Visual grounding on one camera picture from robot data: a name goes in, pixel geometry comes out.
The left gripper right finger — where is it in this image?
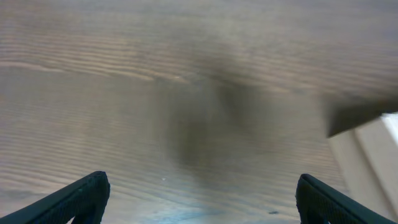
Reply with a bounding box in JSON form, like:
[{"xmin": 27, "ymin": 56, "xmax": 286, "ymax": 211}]
[{"xmin": 295, "ymin": 174, "xmax": 394, "ymax": 224}]

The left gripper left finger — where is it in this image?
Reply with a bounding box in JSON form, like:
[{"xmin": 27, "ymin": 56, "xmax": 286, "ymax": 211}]
[{"xmin": 1, "ymin": 171, "xmax": 110, "ymax": 224}]

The open cardboard box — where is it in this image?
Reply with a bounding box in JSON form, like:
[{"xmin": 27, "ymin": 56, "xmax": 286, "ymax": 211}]
[{"xmin": 325, "ymin": 96, "xmax": 397, "ymax": 222}]

